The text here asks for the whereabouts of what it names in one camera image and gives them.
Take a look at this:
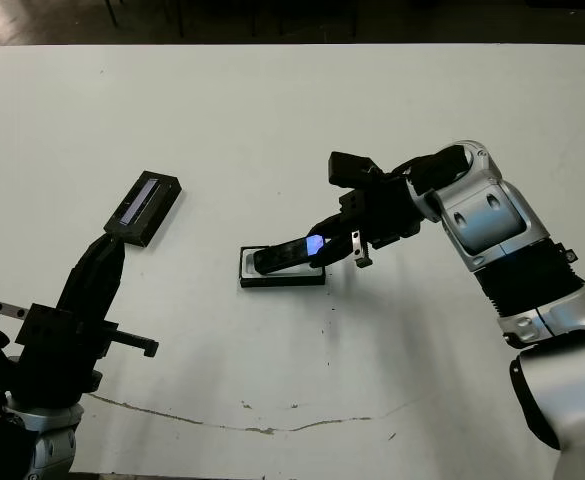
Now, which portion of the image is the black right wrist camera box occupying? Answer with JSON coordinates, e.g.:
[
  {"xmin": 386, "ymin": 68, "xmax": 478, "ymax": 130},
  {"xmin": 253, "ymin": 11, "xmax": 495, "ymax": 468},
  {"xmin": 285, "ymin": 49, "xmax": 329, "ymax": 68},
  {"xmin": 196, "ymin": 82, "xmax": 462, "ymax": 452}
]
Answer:
[{"xmin": 327, "ymin": 151, "xmax": 389, "ymax": 190}]

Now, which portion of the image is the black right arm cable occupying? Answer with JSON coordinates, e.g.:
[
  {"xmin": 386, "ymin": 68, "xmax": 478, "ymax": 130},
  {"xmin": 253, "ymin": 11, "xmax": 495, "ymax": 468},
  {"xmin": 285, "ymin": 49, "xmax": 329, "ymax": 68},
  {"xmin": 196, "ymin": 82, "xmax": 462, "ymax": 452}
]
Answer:
[{"xmin": 371, "ymin": 149, "xmax": 453, "ymax": 177}]

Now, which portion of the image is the black bar-shaped camera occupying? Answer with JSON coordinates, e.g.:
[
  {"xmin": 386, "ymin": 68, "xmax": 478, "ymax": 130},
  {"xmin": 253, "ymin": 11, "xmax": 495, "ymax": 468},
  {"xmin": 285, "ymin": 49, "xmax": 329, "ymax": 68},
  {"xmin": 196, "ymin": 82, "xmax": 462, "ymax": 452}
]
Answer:
[{"xmin": 250, "ymin": 234, "xmax": 329, "ymax": 277}]

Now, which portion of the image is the black box lid glossy strip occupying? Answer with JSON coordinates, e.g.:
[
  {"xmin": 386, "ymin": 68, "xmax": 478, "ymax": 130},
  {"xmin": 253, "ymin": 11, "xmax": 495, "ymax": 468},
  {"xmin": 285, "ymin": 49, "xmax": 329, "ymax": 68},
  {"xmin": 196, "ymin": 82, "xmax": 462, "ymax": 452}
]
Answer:
[{"xmin": 102, "ymin": 169, "xmax": 183, "ymax": 249}]

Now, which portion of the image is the black box base white insert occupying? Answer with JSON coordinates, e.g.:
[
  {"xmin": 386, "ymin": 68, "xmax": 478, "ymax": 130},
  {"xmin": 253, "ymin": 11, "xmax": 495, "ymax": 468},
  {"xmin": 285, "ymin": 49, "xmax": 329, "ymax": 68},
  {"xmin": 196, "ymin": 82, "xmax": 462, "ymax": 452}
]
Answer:
[{"xmin": 239, "ymin": 244, "xmax": 328, "ymax": 291}]

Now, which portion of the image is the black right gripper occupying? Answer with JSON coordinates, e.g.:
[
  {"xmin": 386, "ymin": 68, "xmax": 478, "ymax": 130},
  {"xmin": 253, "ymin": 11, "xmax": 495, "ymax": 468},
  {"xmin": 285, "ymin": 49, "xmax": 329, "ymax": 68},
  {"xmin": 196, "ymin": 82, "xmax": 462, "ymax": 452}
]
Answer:
[{"xmin": 306, "ymin": 172, "xmax": 423, "ymax": 270}]

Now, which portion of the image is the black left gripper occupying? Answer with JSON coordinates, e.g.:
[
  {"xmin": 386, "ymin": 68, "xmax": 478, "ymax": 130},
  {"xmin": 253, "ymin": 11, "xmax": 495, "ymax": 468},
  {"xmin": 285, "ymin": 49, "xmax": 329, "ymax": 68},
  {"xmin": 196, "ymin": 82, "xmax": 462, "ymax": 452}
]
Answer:
[{"xmin": 0, "ymin": 236, "xmax": 161, "ymax": 402}]

